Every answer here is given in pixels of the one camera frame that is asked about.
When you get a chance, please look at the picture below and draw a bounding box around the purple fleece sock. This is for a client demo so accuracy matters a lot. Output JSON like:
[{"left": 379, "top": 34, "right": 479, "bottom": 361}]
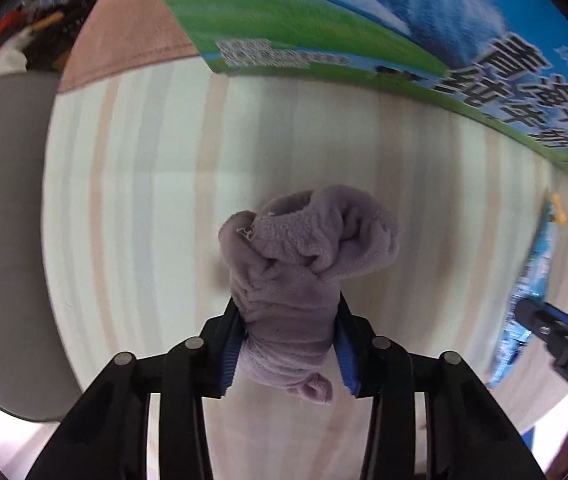
[{"left": 218, "top": 185, "right": 399, "bottom": 404}]

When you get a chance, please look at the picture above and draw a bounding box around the white goose plush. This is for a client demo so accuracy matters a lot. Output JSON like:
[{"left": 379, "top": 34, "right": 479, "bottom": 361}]
[{"left": 0, "top": 11, "right": 64, "bottom": 75}]

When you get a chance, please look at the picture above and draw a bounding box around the blue milk powder sachet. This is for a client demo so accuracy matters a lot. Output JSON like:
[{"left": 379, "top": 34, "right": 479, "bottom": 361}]
[{"left": 488, "top": 193, "right": 567, "bottom": 388}]

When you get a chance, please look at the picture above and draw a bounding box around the cardboard box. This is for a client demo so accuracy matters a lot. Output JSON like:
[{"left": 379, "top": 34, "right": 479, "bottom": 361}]
[{"left": 163, "top": 0, "right": 568, "bottom": 173}]

